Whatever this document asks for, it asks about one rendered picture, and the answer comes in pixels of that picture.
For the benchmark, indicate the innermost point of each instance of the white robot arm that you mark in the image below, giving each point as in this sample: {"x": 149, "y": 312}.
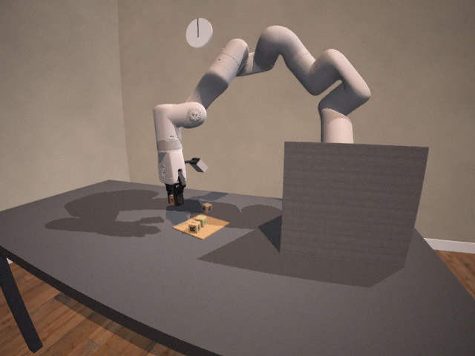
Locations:
{"x": 316, "y": 75}

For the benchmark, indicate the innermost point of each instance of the orange flat mat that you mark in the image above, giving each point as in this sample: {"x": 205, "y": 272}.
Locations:
{"x": 213, "y": 225}

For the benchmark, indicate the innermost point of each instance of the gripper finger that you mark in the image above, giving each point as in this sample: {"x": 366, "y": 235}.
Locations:
{"x": 169, "y": 188}
{"x": 178, "y": 191}

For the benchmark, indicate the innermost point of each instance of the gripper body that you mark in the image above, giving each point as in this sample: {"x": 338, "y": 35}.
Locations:
{"x": 168, "y": 164}

